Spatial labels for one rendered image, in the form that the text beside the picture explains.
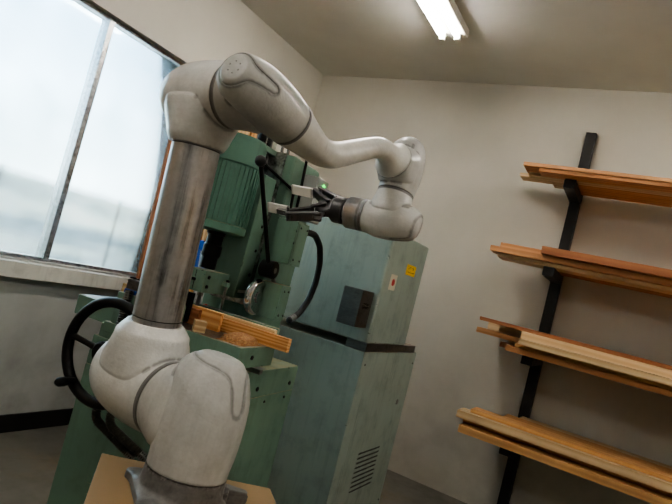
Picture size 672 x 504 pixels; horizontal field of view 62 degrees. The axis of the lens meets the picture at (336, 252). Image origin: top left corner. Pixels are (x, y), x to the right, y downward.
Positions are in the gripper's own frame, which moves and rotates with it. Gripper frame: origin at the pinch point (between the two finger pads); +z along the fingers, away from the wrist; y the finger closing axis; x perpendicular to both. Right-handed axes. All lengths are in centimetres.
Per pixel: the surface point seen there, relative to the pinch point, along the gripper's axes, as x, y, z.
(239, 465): -81, -32, 2
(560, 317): -137, 177, -82
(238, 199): -4.2, 0.9, 16.9
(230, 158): 7.4, 4.2, 20.9
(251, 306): -37.7, -6.6, 10.3
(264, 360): -42.5, -22.4, -4.3
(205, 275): -24.2, -14.5, 20.7
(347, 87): -41, 275, 107
